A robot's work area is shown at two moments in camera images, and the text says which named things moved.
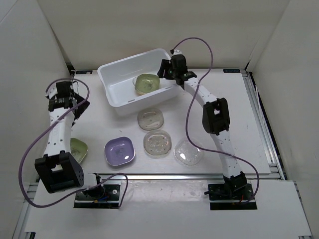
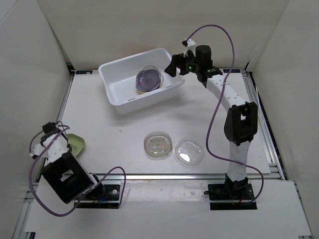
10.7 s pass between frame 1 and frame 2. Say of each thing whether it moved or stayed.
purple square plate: moved
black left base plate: stayed
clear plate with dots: stayed
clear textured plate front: stayed
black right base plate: stayed
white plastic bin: stayed
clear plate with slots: moved
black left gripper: moved
